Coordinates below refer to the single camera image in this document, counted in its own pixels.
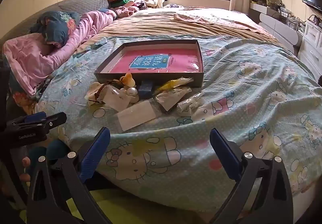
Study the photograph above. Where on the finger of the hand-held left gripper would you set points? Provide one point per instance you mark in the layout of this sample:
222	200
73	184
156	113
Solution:
54	120
32	117

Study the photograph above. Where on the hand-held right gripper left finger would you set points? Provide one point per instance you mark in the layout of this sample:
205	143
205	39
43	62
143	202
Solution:
95	153

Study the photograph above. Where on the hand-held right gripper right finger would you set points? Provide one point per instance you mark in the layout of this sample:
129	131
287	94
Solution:
225	156

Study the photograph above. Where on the cream hair clip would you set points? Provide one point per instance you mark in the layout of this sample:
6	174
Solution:
93	92

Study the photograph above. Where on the clear bag with earring card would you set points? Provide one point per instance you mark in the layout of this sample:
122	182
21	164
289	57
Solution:
137	116

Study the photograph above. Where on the clear bag with brown accessory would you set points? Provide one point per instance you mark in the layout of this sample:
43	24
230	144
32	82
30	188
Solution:
114	100

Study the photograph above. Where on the dark cardboard box tray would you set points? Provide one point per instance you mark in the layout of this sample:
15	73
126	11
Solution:
120	80

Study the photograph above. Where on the clear bag with yellow jewelry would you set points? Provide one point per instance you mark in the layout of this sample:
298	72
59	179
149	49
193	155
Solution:
173	83

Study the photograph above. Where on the clear plastic jewelry bag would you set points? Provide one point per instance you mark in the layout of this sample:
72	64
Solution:
172	100

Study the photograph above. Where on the person's left hand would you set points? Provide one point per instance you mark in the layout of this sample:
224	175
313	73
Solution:
25	162

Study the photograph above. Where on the teal cloth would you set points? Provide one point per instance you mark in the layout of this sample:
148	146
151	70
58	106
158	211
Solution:
56	148

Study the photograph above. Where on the pink quilt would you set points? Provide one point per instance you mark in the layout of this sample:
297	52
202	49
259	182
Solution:
30	63

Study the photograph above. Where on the clear bag with white beads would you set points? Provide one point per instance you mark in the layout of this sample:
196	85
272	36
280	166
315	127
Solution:
191	104

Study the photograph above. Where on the cartoon printed bedsheet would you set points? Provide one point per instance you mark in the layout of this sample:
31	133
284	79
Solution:
251	93

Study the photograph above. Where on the pearl hair accessory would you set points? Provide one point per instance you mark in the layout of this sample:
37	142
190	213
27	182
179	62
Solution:
131	92

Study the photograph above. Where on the green floor mat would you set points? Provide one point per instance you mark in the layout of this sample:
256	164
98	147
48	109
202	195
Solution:
151	209

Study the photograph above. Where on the orange hair claw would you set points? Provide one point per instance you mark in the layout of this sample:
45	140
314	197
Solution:
128	79

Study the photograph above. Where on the small blue box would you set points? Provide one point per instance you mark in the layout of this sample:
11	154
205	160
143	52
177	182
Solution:
146	89

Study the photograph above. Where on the blue floral pillow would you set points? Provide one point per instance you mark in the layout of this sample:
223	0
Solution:
56	26

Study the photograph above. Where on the pink book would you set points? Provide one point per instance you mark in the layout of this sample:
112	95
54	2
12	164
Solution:
156	61

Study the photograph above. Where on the grey quilted cushion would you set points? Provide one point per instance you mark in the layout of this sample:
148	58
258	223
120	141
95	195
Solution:
85	1

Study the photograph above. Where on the grey white dresser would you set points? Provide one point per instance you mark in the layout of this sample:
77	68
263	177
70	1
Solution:
276	27

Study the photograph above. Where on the tan blanket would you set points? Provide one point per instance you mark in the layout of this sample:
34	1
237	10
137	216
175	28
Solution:
156	26

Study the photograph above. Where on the light pink cloth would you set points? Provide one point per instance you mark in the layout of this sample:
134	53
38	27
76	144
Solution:
208	17

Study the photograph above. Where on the white drawer cabinet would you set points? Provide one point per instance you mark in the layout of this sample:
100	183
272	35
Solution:
312	45

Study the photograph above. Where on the pile of clothes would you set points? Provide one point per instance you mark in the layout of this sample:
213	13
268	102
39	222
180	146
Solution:
130	2

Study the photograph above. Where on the clutter on dresser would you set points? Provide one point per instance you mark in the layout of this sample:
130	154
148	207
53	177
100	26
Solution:
286	14

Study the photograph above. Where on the white window bench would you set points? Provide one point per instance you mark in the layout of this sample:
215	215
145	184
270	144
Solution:
198	1

